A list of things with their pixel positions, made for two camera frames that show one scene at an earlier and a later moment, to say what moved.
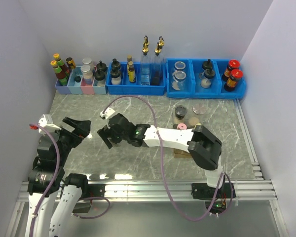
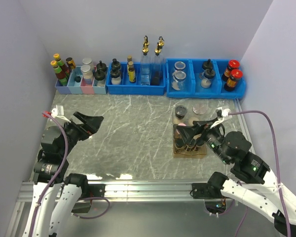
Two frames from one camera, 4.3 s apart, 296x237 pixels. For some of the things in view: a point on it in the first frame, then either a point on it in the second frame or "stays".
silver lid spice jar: (199, 108) stays
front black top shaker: (116, 78) stays
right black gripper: (103, 133) → (186, 132)
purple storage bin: (62, 89) stays
